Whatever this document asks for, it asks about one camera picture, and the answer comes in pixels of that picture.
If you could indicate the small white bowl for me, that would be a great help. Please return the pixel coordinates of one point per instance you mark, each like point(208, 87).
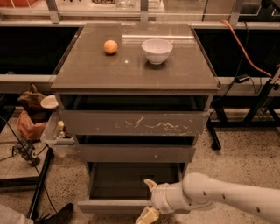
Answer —
point(49, 102)

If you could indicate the white ceramic bowl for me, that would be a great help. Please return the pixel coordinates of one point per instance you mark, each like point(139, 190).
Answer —
point(156, 50)

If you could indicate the metal clamp tool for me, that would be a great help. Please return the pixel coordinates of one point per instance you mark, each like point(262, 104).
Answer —
point(26, 151)

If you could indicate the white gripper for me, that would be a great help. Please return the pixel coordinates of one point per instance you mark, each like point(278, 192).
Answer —
point(158, 196)

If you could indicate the grey middle drawer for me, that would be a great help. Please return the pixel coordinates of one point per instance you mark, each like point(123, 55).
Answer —
point(151, 149)

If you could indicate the orange cloth bag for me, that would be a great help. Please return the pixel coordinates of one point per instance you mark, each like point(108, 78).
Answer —
point(28, 129)

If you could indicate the orange fruit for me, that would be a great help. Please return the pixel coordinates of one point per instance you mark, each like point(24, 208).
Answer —
point(110, 47)

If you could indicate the black power adapter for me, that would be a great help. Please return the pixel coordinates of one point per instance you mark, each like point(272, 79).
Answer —
point(242, 78)

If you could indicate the scratched grey top drawer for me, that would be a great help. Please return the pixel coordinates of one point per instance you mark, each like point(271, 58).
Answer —
point(133, 123)

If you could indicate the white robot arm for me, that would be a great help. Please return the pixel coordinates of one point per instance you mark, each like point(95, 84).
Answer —
point(197, 191)

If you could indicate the black metal stand leg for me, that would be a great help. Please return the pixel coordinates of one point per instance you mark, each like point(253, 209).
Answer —
point(40, 185)

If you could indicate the clear plastic bin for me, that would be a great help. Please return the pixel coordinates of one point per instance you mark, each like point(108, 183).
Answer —
point(51, 137)

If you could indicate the grey bottom drawer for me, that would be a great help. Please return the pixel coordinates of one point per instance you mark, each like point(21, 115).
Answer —
point(119, 188)

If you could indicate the black shoe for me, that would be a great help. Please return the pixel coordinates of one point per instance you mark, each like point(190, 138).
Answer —
point(63, 216)

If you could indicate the black table frame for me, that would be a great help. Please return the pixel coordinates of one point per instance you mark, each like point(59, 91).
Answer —
point(260, 113)

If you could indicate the grey drawer cabinet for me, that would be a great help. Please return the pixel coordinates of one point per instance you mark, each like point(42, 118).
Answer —
point(91, 79)

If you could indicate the brown plush toy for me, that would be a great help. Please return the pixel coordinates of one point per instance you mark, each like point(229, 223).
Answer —
point(31, 100)

